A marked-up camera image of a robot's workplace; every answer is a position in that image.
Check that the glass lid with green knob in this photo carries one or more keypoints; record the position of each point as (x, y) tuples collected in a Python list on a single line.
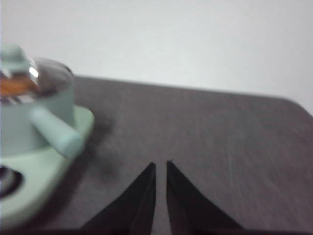
[(14, 58)]

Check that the mint green breakfast maker base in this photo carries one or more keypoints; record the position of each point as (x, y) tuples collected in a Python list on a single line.
[(36, 176)]

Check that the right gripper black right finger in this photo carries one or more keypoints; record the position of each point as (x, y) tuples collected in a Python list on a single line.
[(185, 210)]

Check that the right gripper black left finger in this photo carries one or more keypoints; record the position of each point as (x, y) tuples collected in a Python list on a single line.
[(134, 210)]

